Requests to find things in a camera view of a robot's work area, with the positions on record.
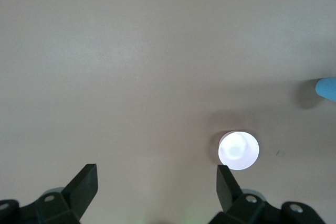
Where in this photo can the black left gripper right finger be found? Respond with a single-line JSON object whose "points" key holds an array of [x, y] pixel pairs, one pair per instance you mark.
{"points": [[228, 192]]}

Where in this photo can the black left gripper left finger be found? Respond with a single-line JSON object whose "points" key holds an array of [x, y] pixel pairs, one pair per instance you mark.
{"points": [[78, 195]]}

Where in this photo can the blue plastic cup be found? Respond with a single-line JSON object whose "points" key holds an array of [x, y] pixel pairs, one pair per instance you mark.
{"points": [[328, 89]]}

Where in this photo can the pale green bowl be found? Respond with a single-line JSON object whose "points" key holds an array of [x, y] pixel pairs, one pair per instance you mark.
{"points": [[239, 150]]}

